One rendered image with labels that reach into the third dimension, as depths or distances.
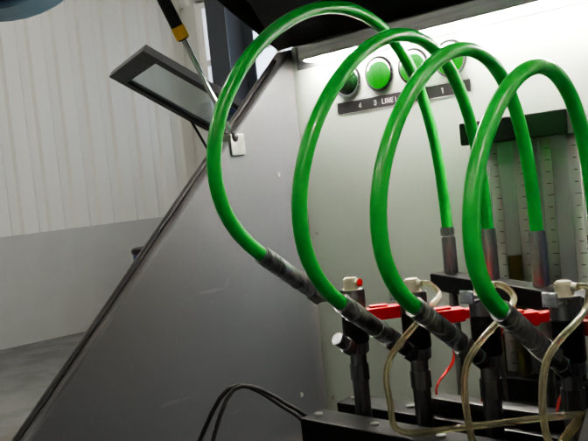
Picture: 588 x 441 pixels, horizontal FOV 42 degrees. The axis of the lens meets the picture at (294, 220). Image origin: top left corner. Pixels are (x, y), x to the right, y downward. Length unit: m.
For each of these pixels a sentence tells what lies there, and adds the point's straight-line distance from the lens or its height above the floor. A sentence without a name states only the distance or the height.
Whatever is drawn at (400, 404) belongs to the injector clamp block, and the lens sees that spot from 0.88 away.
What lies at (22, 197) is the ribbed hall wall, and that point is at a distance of 7.49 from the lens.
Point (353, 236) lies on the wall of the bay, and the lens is 1.19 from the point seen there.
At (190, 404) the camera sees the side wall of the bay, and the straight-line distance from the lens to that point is 1.10.
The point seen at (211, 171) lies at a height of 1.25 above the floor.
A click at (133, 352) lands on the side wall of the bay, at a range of 1.03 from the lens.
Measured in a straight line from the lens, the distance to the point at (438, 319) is 0.67.
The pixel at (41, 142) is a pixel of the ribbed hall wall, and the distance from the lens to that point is 7.60.
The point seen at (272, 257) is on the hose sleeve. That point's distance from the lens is 0.74.
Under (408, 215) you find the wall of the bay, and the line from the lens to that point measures 1.13.
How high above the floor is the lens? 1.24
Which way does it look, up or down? 3 degrees down
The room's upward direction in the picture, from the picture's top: 6 degrees counter-clockwise
